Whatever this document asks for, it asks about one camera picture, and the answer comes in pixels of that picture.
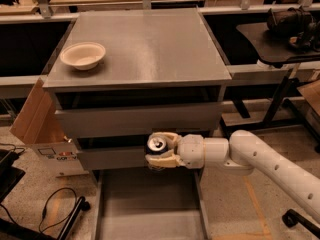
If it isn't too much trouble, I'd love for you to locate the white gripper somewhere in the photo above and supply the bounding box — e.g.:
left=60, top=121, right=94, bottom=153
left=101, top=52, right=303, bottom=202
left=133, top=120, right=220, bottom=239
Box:
left=145, top=132, right=204, bottom=169

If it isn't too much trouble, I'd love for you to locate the blue pepsi can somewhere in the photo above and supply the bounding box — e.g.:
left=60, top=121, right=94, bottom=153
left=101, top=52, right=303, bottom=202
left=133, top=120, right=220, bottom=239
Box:
left=146, top=135, right=168, bottom=155

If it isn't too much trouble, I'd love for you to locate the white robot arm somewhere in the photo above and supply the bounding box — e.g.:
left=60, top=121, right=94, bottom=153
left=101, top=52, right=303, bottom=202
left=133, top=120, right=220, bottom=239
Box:
left=145, top=130, right=320, bottom=222

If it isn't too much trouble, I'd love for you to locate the grey top drawer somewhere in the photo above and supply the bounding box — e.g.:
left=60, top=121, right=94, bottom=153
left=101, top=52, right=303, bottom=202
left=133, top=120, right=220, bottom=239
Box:
left=55, top=103, right=221, bottom=138

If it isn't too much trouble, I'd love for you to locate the grey drawer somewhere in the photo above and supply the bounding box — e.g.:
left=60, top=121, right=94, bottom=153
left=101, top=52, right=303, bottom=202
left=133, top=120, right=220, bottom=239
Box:
left=91, top=167, right=211, bottom=240
left=55, top=103, right=221, bottom=138
left=76, top=141, right=212, bottom=172

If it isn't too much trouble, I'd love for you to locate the grey bottom drawer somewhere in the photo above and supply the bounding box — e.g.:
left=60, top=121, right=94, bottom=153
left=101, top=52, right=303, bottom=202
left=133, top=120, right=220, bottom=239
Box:
left=91, top=167, right=211, bottom=240

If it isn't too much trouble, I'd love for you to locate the grey middle drawer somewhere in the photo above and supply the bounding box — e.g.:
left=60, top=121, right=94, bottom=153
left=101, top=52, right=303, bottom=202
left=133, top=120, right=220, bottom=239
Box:
left=76, top=141, right=212, bottom=172

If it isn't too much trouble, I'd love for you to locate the grey drawer cabinet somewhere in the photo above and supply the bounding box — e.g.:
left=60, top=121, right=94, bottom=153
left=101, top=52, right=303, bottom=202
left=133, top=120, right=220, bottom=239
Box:
left=42, top=7, right=233, bottom=185

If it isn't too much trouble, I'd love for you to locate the black stand base left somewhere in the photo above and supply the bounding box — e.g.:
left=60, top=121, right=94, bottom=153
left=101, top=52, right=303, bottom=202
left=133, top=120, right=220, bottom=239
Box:
left=56, top=196, right=90, bottom=240

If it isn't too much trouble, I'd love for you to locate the white paper bowl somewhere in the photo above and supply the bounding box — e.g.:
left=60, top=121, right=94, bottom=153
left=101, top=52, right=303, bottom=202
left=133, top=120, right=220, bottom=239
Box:
left=60, top=42, right=106, bottom=70

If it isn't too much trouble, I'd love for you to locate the open cardboard box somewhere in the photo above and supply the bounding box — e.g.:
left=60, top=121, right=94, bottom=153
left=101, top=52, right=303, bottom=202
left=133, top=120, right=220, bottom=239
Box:
left=10, top=78, right=87, bottom=177

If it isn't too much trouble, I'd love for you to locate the black chair caster right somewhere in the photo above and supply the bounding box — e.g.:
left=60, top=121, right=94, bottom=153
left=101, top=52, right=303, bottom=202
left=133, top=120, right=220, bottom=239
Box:
left=282, top=209, right=320, bottom=239

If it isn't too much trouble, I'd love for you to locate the black side table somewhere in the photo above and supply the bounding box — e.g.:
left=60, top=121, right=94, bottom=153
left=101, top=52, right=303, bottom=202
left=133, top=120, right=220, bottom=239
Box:
left=218, top=21, right=320, bottom=152

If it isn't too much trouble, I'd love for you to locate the cardboard box at right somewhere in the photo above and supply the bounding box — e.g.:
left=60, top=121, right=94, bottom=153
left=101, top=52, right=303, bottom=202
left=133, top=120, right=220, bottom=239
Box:
left=298, top=80, right=320, bottom=116

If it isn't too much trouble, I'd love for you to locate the black equipment at left edge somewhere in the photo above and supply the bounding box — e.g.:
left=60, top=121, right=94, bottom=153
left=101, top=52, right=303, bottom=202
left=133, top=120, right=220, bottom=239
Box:
left=0, top=149, right=25, bottom=203

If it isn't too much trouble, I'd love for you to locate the dark bag on table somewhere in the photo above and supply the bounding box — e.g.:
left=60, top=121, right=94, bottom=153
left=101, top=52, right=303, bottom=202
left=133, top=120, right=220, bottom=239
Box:
left=267, top=7, right=315, bottom=36

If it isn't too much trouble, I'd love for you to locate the black cable on floor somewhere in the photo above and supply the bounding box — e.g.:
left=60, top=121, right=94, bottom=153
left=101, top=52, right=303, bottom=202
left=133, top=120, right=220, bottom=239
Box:
left=37, top=187, right=78, bottom=235

